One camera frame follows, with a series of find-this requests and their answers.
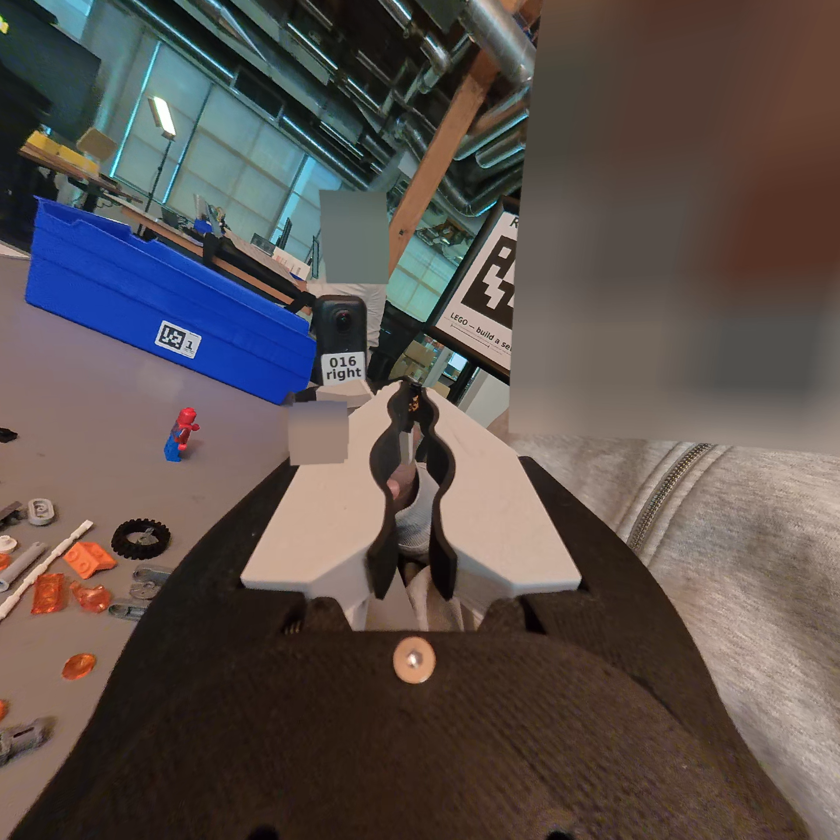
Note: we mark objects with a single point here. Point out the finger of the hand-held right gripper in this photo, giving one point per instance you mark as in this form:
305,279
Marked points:
407,446
348,394

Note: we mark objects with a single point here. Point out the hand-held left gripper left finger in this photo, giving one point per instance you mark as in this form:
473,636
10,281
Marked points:
308,538

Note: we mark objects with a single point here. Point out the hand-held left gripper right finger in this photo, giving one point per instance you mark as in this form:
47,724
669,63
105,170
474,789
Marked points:
512,525

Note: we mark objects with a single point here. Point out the black flame print minifigure torso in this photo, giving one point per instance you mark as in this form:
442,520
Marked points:
413,399

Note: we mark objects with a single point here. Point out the person's right forearm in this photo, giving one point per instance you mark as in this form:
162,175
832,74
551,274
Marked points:
417,525

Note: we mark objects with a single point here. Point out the grey oval link piece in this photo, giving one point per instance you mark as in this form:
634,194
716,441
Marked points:
31,512

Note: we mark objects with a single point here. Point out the person's right hand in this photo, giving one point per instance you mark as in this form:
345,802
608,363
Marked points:
401,485

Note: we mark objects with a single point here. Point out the wooden workbench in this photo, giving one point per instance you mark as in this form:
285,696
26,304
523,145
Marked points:
256,275

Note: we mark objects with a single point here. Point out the black bag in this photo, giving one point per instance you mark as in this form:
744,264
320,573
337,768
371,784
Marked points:
226,253

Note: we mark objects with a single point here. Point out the framed marker sign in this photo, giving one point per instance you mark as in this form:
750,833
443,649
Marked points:
492,282

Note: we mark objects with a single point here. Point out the red and blue minifigure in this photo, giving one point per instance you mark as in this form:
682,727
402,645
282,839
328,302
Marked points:
182,433

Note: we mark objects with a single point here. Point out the small black rubber tyre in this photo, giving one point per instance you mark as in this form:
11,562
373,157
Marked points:
121,541

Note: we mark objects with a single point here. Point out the wooden beam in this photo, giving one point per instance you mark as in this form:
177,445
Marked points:
446,164

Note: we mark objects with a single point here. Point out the grey technic beam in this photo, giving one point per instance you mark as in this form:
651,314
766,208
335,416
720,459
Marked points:
126,611

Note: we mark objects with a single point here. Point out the blue plastic bin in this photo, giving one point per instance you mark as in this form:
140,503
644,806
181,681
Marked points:
131,295

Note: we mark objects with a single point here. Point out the orange slope brick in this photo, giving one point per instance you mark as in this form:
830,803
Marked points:
88,559

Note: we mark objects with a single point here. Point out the clear orange chunky piece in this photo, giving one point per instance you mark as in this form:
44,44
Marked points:
92,598

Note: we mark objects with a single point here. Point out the clear orange flat plate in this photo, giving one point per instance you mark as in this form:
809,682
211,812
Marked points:
49,594

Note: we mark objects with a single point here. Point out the light panel on stand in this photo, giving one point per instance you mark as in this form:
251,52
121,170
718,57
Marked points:
162,117

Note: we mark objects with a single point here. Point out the grey tube pin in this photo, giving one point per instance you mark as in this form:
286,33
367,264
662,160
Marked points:
23,564

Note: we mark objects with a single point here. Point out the dark grey technic connector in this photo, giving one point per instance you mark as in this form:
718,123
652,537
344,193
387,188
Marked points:
12,515

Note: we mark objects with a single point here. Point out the white round stud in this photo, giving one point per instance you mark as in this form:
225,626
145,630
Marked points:
6,543

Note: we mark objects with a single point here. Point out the silver ventilation ducts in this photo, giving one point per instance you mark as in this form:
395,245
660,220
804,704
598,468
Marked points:
485,39

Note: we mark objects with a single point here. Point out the yellow boxes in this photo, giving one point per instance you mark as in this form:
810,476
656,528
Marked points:
56,148

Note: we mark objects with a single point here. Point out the grey technic pin connector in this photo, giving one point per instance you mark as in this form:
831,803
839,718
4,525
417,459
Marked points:
26,738

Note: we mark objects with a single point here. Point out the grey technic frame piece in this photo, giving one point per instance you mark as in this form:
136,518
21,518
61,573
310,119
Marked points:
149,581

